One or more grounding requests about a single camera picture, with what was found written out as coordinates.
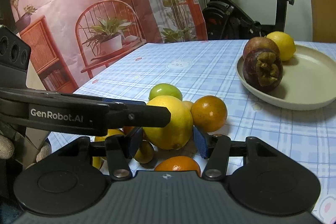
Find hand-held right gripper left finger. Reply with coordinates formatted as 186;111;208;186
51;127;143;180

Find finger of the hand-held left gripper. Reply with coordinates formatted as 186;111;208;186
104;99;172;130

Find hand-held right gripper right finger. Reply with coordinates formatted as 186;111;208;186
193;127;287;180

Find large yellow lemon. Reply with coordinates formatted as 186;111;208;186
143;95;194;150

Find green apple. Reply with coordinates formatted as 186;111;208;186
149;83;183;102

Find beige plate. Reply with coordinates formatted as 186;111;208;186
236;44;336;111

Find person's left hand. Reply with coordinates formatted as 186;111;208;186
0;132;52;164

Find small yellow lemon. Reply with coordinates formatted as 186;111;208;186
134;139;155;164

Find dark speckled orange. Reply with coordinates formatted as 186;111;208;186
191;95;228;132

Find plaid tablecloth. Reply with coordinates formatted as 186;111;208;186
47;40;336;224

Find purple mangosteen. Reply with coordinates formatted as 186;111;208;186
243;37;280;60
243;48;284;91

